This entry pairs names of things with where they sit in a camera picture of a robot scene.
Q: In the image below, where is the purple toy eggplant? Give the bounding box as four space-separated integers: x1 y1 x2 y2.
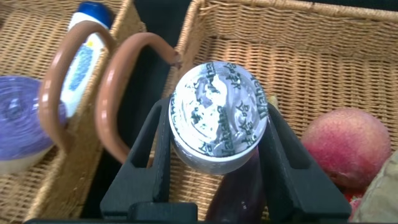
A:
205 147 268 222

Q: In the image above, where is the white bottle blue cap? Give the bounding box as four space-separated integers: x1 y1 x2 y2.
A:
60 1 114 119

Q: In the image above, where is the striped spiral bread roll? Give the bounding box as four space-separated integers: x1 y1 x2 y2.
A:
351 149 398 223

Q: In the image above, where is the black table cloth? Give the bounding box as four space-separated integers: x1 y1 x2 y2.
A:
79 0 398 218

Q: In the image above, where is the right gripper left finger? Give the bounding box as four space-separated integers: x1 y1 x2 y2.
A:
99 98 198 222

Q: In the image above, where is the white bottle purple cap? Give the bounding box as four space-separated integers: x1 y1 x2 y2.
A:
0 75 68 175

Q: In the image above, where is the white milk drink bottle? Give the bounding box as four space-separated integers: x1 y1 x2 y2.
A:
168 60 269 175

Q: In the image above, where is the red snack packet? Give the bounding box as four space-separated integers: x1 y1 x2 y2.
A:
341 186 364 215

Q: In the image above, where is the pink toy peach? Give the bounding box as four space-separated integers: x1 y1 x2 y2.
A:
300 107 392 190

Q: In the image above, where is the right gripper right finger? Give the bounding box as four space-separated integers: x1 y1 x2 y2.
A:
259 102 352 222

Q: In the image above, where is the wicker basket holding food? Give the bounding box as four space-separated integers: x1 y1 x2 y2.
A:
95 0 398 224

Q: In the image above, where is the wicker basket holding toiletries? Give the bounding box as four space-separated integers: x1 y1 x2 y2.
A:
0 0 147 224

